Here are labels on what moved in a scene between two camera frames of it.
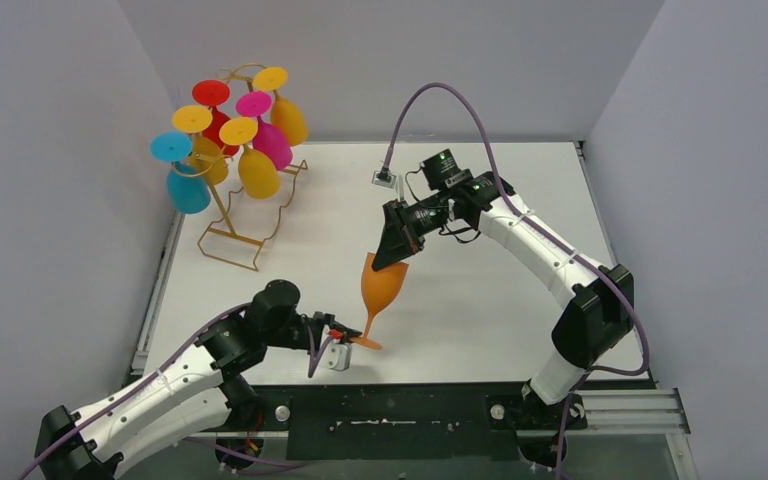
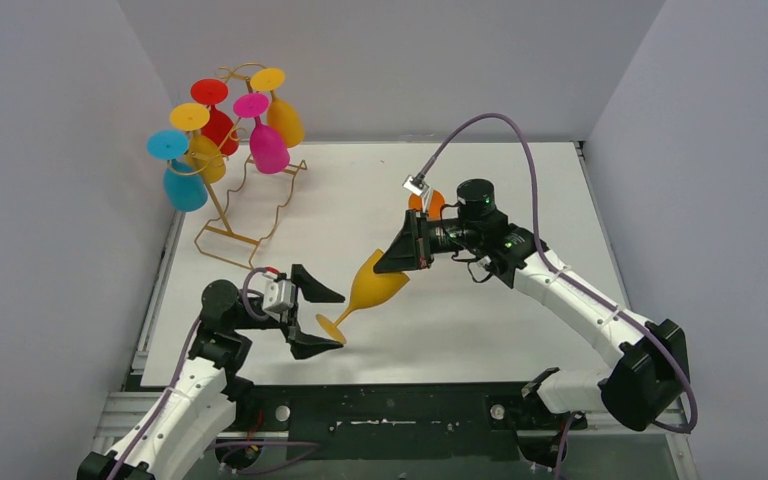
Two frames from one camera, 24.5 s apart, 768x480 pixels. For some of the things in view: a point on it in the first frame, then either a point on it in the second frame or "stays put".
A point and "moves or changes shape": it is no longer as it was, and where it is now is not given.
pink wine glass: [269, 138] stays put
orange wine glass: [380, 289] moves or changes shape
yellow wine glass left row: [208, 157] stays put
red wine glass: [214, 93] stays put
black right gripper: [399, 242] → [410, 252]
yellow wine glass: [258, 174] → [369, 288]
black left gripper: [321, 324] → [292, 318]
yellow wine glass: [285, 116] stays put
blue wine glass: [187, 185] stays put
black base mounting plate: [396, 421] stays put
